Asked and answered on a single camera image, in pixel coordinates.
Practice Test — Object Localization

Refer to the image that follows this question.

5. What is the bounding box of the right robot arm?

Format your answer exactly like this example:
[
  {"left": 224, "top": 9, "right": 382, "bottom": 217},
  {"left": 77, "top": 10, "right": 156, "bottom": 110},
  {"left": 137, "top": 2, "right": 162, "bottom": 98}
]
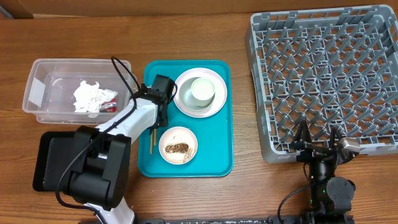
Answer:
[{"left": 287, "top": 120, "right": 361, "bottom": 223}]

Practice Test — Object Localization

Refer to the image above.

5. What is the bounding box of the large white plate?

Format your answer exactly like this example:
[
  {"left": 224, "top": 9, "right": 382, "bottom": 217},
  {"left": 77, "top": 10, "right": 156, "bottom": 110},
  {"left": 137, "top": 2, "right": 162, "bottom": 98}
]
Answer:
[{"left": 174, "top": 68, "right": 228, "bottom": 118}]

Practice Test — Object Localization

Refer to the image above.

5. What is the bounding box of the white napkin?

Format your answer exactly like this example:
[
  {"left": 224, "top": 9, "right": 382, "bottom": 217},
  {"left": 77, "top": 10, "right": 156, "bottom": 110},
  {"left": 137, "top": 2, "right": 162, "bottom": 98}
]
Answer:
[{"left": 73, "top": 80, "right": 118, "bottom": 118}]

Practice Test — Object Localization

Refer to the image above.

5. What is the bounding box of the brown food scrap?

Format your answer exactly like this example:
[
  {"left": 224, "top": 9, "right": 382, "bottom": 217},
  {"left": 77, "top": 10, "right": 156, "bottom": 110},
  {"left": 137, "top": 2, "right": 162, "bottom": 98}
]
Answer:
[{"left": 165, "top": 142, "right": 189, "bottom": 153}]

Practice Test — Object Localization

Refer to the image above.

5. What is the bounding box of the teal plastic tray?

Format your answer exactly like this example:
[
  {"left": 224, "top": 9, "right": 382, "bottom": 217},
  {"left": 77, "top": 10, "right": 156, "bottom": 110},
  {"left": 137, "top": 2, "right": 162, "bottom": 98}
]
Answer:
[{"left": 137, "top": 60, "right": 234, "bottom": 177}]

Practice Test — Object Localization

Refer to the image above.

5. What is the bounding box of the grey dish rack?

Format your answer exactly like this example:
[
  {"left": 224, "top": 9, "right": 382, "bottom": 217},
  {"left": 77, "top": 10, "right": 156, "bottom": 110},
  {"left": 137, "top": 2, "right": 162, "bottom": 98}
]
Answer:
[{"left": 246, "top": 5, "right": 397, "bottom": 163}]

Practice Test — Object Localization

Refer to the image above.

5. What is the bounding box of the clear plastic bin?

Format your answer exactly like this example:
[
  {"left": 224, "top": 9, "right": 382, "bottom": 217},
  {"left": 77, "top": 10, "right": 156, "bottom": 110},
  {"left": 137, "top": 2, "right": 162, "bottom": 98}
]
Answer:
[{"left": 22, "top": 58, "right": 130, "bottom": 125}]

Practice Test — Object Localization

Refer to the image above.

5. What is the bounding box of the red snack wrapper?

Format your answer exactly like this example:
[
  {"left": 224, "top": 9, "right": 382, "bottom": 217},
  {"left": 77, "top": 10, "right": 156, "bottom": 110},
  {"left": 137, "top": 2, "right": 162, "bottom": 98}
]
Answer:
[{"left": 99, "top": 98, "right": 117, "bottom": 113}]

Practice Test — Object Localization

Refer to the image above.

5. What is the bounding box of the pale green bowl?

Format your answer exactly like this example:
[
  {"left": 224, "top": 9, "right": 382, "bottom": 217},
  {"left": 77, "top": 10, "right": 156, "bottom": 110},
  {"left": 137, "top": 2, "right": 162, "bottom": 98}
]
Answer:
[{"left": 180, "top": 77, "right": 215, "bottom": 111}]

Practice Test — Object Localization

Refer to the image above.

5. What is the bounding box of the black plastic tray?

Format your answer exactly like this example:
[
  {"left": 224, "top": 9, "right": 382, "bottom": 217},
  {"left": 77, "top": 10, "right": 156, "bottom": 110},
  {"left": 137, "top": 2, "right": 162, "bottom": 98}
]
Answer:
[{"left": 32, "top": 131, "right": 78, "bottom": 192}]

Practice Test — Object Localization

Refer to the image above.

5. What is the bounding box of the white cup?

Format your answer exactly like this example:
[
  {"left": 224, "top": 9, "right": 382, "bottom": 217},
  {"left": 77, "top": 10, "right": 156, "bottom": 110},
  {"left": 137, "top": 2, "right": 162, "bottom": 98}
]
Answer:
[{"left": 191, "top": 78, "right": 215, "bottom": 101}]

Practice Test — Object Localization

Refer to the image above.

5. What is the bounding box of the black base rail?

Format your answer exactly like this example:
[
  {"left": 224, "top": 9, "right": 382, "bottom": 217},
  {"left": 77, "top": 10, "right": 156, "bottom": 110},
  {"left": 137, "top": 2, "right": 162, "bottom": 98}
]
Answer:
[{"left": 133, "top": 215, "right": 304, "bottom": 224}]

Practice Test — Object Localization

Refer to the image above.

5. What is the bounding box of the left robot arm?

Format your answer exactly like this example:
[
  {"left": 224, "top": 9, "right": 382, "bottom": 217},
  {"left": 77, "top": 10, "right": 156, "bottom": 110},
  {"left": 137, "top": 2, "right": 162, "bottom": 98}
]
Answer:
[{"left": 55, "top": 81, "right": 178, "bottom": 223}]

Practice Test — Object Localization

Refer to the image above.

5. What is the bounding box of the small white dish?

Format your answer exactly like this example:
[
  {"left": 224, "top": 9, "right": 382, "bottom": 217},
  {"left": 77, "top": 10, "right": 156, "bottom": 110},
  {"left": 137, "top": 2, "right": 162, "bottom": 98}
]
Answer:
[{"left": 159, "top": 126, "right": 198, "bottom": 165}]

